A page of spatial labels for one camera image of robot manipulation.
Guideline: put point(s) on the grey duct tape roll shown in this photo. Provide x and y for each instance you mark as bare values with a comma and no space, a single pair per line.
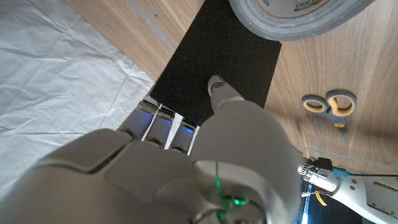
264,25

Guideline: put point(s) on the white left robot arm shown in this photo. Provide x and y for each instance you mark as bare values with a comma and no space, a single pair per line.
360,193

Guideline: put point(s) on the white backdrop cloth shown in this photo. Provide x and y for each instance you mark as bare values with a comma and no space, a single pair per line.
56,68

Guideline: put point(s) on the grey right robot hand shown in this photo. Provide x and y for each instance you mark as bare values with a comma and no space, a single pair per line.
130,186

